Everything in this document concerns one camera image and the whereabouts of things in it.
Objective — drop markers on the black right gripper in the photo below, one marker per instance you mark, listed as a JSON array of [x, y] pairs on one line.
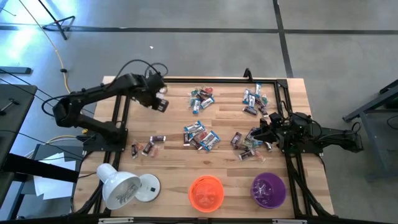
[[277, 133]]

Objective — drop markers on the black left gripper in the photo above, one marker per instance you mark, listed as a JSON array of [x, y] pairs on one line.
[[150, 88]]

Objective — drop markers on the brown chocolate bar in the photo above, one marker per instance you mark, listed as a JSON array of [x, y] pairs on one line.
[[268, 146], [247, 154], [250, 110], [203, 94], [134, 150], [157, 138], [236, 139], [148, 148], [196, 144], [263, 111], [186, 139], [250, 134]]

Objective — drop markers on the blue white Hershey's bar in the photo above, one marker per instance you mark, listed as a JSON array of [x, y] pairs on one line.
[[212, 142], [207, 137], [246, 96], [258, 89], [193, 126], [198, 130], [207, 103], [252, 100], [196, 106]]

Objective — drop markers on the red candy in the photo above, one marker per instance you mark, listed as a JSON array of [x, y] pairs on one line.
[[209, 90], [201, 136]]

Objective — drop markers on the orange pumpkin face bucket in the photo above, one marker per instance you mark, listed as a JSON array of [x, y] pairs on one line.
[[206, 193]]

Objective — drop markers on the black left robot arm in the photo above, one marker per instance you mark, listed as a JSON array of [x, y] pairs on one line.
[[93, 93]]

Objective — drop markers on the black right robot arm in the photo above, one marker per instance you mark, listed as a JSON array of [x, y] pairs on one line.
[[329, 137]]

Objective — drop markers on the blue wrapped candy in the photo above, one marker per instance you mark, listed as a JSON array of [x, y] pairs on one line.
[[257, 142]]

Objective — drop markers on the purple plastic bucket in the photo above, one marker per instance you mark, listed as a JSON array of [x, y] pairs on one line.
[[268, 190]]

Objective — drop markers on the white desk lamp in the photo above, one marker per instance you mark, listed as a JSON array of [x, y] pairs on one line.
[[116, 186]]

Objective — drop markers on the grey metal cart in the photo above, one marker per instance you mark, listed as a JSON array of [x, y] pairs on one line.
[[373, 104]]

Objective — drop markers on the black tripod stand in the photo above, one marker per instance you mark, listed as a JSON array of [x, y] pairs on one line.
[[58, 28]]

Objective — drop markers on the white paper sheets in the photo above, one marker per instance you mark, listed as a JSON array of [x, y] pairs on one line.
[[53, 186]]

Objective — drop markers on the black beam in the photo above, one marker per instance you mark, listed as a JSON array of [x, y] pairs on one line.
[[40, 169]]

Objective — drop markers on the black side table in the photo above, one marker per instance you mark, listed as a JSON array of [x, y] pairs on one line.
[[15, 109]]

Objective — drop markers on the dark flat shelf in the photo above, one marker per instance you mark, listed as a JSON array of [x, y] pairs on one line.
[[15, 70]]

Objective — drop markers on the black hand tool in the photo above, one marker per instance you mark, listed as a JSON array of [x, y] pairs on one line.
[[9, 104]]

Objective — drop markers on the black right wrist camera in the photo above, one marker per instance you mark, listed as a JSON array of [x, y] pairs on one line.
[[275, 118]]

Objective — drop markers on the black frame bracket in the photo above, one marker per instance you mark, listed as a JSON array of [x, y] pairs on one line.
[[247, 73]]

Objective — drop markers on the silver metal bracket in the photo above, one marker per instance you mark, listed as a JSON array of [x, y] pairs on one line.
[[115, 220], [289, 221]]

